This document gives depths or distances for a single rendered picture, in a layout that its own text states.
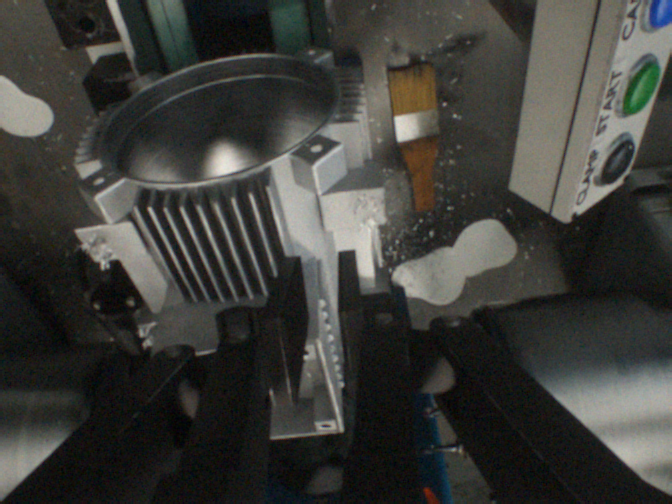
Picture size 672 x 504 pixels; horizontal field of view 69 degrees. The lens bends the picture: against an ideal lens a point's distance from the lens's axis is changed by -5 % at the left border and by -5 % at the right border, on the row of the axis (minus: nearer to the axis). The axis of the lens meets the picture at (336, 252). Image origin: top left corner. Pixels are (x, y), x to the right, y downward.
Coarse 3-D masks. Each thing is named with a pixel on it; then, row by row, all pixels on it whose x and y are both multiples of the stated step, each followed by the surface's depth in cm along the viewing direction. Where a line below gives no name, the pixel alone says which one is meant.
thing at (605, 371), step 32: (608, 288) 58; (480, 320) 58; (512, 320) 52; (544, 320) 52; (576, 320) 51; (608, 320) 51; (640, 320) 50; (512, 352) 49; (544, 352) 49; (576, 352) 48; (608, 352) 48; (640, 352) 48; (544, 384) 47; (576, 384) 47; (608, 384) 46; (640, 384) 46; (576, 416) 46; (608, 416) 46; (640, 416) 45; (640, 448) 45
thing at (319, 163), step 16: (304, 48) 37; (320, 48) 36; (320, 64) 36; (144, 80) 37; (304, 144) 28; (320, 144) 28; (336, 144) 27; (304, 160) 27; (320, 160) 27; (336, 160) 28; (96, 176) 28; (112, 176) 28; (304, 176) 28; (320, 176) 27; (336, 176) 28; (96, 192) 27; (112, 192) 28; (128, 192) 28; (320, 192) 28; (96, 208) 28; (112, 208) 28; (128, 208) 29
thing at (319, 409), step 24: (312, 264) 33; (168, 288) 33; (312, 288) 31; (168, 312) 31; (192, 312) 31; (216, 312) 31; (312, 312) 30; (168, 336) 30; (192, 336) 30; (216, 336) 29; (312, 336) 29; (336, 336) 38; (312, 360) 35; (336, 360) 37; (336, 384) 36; (288, 408) 38; (312, 408) 38; (336, 408) 34; (288, 432) 37; (312, 432) 37
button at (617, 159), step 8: (624, 144) 29; (632, 144) 29; (616, 152) 29; (624, 152) 29; (632, 152) 30; (608, 160) 29; (616, 160) 29; (624, 160) 30; (608, 168) 29; (616, 168) 30; (624, 168) 30; (608, 176) 30; (616, 176) 30; (608, 184) 31
